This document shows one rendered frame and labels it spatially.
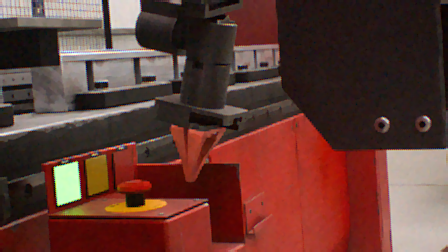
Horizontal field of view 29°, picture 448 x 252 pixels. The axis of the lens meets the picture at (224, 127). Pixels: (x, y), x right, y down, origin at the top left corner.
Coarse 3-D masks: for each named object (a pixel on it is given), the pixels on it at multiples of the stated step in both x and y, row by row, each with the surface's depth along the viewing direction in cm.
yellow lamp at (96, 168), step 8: (88, 160) 105; (96, 160) 107; (104, 160) 109; (88, 168) 105; (96, 168) 107; (104, 168) 109; (88, 176) 105; (96, 176) 107; (104, 176) 108; (88, 184) 105; (96, 184) 107; (104, 184) 108; (88, 192) 105; (96, 192) 107
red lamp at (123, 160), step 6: (126, 150) 113; (114, 156) 111; (120, 156) 112; (126, 156) 113; (132, 156) 115; (114, 162) 111; (120, 162) 112; (126, 162) 113; (132, 162) 115; (114, 168) 111; (120, 168) 112; (126, 168) 113; (132, 168) 115; (120, 174) 112; (126, 174) 113; (132, 174) 114; (120, 180) 112; (126, 180) 113
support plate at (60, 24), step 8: (16, 16) 83; (0, 24) 83; (8, 24) 83; (16, 24) 82; (24, 24) 84; (32, 24) 85; (40, 24) 86; (48, 24) 88; (56, 24) 89; (64, 24) 91; (72, 24) 92; (80, 24) 94; (88, 24) 96; (96, 24) 98; (0, 32) 91
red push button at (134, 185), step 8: (120, 184) 99; (128, 184) 98; (136, 184) 98; (144, 184) 98; (120, 192) 98; (128, 192) 98; (136, 192) 98; (144, 192) 98; (128, 200) 99; (136, 200) 98; (144, 200) 99
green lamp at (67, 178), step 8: (56, 168) 100; (64, 168) 101; (72, 168) 102; (56, 176) 100; (64, 176) 101; (72, 176) 102; (56, 184) 100; (64, 184) 101; (72, 184) 102; (56, 192) 100; (64, 192) 101; (72, 192) 102; (64, 200) 101; (72, 200) 102
